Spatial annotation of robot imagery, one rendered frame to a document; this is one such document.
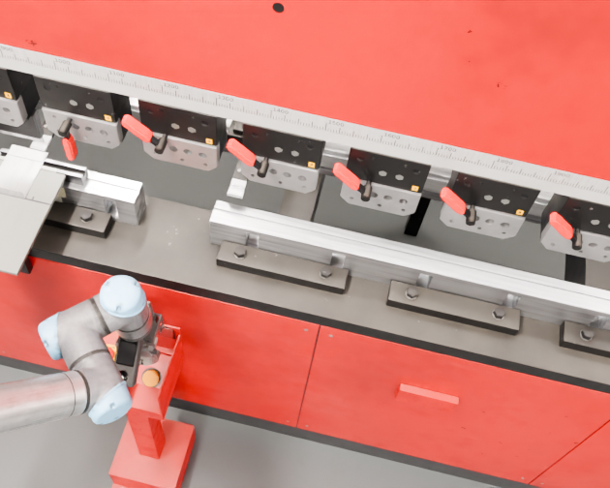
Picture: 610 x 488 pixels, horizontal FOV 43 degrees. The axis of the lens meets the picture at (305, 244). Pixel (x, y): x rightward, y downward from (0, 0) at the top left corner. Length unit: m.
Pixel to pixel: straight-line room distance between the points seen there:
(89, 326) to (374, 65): 0.66
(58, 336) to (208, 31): 0.58
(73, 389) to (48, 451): 1.27
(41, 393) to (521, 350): 1.04
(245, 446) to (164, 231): 0.93
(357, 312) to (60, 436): 1.20
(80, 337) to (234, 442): 1.21
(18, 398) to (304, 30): 0.72
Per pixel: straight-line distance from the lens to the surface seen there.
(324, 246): 1.70
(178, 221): 1.84
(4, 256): 1.71
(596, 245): 1.56
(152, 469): 2.39
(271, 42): 1.26
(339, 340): 1.81
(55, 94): 1.54
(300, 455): 2.52
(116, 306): 1.38
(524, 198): 1.45
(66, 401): 1.31
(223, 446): 2.52
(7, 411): 1.27
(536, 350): 1.81
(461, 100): 1.27
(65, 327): 1.41
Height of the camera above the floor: 2.41
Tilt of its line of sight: 58 degrees down
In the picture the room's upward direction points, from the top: 9 degrees clockwise
